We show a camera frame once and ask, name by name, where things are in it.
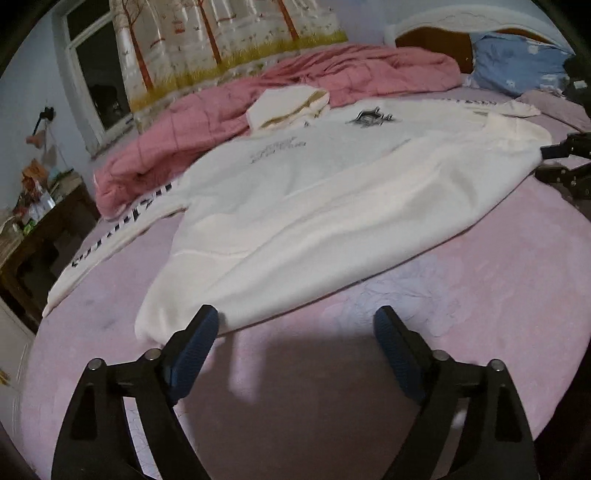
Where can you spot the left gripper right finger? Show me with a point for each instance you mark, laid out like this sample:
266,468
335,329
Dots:
475,408

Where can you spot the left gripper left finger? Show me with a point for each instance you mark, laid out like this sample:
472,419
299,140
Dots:
95,439

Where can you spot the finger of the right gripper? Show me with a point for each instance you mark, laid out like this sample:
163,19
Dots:
556,173
565,148

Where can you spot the white zip hoodie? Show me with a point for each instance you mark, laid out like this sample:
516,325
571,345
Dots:
276,221

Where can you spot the pink pillow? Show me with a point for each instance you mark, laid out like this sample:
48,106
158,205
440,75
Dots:
558,108

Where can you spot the blue floral pillow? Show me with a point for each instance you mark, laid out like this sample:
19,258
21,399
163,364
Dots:
513,64

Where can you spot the white drawer cabinet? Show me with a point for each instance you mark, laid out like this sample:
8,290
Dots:
15,344

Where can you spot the white carved headboard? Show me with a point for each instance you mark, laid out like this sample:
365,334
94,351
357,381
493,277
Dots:
446,26

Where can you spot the dark wooden desk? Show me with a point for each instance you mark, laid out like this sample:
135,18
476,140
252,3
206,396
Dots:
32,268

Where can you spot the orange snack bag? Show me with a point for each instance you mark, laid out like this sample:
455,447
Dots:
33,173

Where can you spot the pink checked quilt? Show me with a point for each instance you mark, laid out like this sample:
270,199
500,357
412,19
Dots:
282,95

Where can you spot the white framed window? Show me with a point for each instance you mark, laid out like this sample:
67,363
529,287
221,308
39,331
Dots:
87,54

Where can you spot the tree print curtain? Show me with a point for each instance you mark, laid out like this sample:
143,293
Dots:
168,49

